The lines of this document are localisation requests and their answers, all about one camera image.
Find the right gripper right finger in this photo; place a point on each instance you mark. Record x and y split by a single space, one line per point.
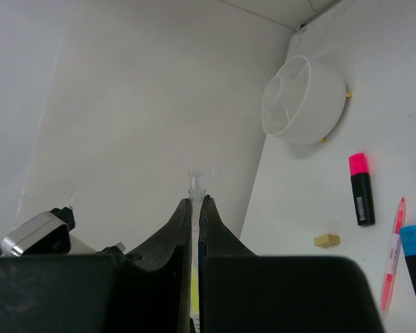
228 276

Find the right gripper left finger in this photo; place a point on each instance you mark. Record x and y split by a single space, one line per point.
161 275

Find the yellow clear pen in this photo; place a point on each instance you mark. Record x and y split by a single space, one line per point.
197 194

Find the pink clear pen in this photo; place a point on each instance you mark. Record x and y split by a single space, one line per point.
392 260

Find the beige eraser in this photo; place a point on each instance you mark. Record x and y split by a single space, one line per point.
327 240

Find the pink cap black highlighter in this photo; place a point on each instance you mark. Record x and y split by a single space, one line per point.
361 189

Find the white round divided container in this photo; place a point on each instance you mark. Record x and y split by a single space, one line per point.
303 102

